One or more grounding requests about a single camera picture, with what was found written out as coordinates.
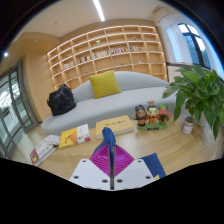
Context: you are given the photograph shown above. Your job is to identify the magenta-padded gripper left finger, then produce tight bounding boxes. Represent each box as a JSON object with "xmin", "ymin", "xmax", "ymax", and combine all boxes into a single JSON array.
[{"xmin": 68, "ymin": 145, "xmax": 111, "ymax": 191}]

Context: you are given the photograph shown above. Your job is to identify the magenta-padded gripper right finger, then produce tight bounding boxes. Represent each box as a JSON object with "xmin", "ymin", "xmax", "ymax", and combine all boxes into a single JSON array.
[{"xmin": 114, "ymin": 145, "xmax": 156, "ymax": 191}]

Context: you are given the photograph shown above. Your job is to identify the blue printed towel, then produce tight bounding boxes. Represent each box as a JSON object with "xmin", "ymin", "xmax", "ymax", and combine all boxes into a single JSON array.
[{"xmin": 92, "ymin": 126, "xmax": 167, "ymax": 191}]

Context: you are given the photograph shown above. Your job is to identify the white spotted pouch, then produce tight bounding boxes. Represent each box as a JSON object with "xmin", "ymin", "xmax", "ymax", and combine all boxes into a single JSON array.
[{"xmin": 45, "ymin": 134, "xmax": 61, "ymax": 146}]

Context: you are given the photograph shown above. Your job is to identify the plain yellow book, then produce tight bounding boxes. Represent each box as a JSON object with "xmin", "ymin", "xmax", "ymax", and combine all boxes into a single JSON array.
[{"xmin": 95, "ymin": 114, "xmax": 135, "ymax": 140}]

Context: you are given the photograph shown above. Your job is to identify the red and white book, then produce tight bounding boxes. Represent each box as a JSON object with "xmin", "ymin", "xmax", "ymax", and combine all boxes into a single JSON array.
[{"xmin": 29, "ymin": 134, "xmax": 61, "ymax": 167}]

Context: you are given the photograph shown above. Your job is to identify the three-figure figurine set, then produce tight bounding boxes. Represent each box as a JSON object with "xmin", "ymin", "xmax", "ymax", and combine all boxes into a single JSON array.
[{"xmin": 132, "ymin": 100, "xmax": 173, "ymax": 131}]

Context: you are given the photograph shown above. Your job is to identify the grey curved sofa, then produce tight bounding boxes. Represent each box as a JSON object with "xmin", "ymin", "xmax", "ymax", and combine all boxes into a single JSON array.
[{"xmin": 41, "ymin": 70, "xmax": 179, "ymax": 136}]

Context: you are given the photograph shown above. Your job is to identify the small white and red can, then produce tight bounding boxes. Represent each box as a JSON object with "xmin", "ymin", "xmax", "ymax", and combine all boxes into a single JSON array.
[{"xmin": 180, "ymin": 114, "xmax": 196, "ymax": 135}]

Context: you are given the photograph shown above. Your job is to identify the black bag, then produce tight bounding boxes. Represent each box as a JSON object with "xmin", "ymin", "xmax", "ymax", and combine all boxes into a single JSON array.
[{"xmin": 46, "ymin": 83, "xmax": 78, "ymax": 117}]

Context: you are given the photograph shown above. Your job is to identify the yellow cushion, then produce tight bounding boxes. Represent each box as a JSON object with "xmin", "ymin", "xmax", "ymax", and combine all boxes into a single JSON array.
[{"xmin": 87, "ymin": 69, "xmax": 122, "ymax": 100}]

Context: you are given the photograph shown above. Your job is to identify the green potted plant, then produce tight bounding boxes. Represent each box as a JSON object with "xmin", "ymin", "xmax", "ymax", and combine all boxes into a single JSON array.
[{"xmin": 162, "ymin": 64, "xmax": 224, "ymax": 140}]

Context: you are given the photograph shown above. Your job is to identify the white sheer curtain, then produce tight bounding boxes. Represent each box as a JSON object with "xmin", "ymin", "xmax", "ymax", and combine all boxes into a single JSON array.
[{"xmin": 165, "ymin": 24, "xmax": 188, "ymax": 64}]

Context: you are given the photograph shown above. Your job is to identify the dark-framed window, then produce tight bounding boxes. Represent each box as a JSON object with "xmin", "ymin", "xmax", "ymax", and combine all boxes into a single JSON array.
[{"xmin": 177, "ymin": 22, "xmax": 212, "ymax": 69}]

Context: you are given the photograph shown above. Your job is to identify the white air conditioner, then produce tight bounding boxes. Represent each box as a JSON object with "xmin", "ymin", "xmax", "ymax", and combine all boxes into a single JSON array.
[{"xmin": 153, "ymin": 8, "xmax": 174, "ymax": 23}]

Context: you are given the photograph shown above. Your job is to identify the long ceiling light strip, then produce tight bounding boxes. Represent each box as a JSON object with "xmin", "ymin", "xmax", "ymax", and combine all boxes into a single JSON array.
[{"xmin": 92, "ymin": 0, "xmax": 106, "ymax": 22}]

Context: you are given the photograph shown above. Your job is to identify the glass door with grey frame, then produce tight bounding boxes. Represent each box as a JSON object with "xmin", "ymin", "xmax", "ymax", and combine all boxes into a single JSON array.
[{"xmin": 0, "ymin": 61, "xmax": 39, "ymax": 159}]

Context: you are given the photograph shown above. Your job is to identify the wooden wall shelf unit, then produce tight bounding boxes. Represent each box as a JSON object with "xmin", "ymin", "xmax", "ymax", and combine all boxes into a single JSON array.
[{"xmin": 46, "ymin": 24, "xmax": 169, "ymax": 91}]

